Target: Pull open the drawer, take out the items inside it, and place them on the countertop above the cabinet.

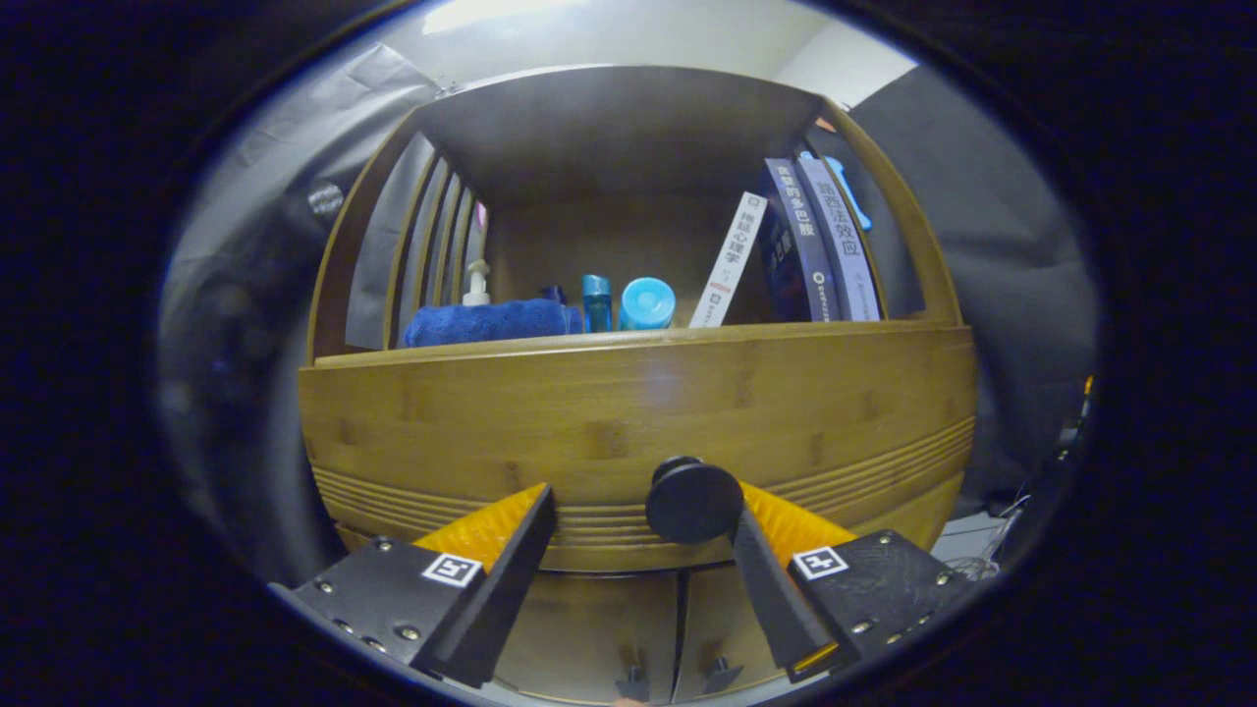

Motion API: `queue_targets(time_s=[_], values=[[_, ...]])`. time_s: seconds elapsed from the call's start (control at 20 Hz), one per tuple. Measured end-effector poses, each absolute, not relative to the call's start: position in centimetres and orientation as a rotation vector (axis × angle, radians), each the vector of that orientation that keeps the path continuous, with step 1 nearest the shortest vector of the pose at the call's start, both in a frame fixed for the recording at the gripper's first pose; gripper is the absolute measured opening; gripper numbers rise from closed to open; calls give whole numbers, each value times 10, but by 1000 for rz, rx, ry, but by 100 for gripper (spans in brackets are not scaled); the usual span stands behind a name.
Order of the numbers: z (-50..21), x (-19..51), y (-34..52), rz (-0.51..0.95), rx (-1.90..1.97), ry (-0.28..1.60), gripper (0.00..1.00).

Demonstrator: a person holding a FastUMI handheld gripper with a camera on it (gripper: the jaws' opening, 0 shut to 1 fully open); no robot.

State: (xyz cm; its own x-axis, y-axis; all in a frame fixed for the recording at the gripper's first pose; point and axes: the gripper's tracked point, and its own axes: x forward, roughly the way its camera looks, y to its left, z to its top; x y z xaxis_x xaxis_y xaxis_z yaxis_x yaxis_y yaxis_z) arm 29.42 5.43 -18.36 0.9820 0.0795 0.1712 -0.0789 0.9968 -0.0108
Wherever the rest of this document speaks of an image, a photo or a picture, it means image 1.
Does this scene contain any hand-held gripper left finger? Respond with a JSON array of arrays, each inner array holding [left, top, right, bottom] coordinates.
[[267, 483, 558, 690]]

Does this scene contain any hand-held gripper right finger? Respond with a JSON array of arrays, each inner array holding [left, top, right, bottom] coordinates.
[[732, 479, 973, 685]]

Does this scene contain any black round drawer knob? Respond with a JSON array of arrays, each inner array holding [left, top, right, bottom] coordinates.
[[645, 455, 745, 546]]

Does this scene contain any wooden drawer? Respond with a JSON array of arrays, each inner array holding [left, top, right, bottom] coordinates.
[[298, 324, 980, 575]]

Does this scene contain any blue white cosmetic tube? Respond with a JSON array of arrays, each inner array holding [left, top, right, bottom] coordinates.
[[619, 277, 677, 331]]

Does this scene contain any wooden cabinet door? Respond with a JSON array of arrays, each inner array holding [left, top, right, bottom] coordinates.
[[673, 562, 787, 700], [491, 568, 681, 703]]

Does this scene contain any wooden countertop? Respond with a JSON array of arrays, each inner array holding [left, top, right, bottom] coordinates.
[[312, 316, 968, 370]]

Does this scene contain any wooden cabinet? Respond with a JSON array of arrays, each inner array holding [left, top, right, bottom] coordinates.
[[298, 64, 980, 703]]

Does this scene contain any blue rolled towel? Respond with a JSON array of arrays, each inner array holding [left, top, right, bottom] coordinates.
[[401, 299, 580, 349]]

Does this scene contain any clear blue bottle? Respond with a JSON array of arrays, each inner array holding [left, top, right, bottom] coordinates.
[[580, 274, 614, 334]]

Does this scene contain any white book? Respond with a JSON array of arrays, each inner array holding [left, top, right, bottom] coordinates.
[[688, 191, 769, 329]]

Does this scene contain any dark blue book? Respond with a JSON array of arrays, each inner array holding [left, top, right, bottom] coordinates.
[[756, 158, 844, 323]]

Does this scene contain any pale lavender book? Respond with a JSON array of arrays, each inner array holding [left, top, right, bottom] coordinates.
[[797, 154, 882, 322]]

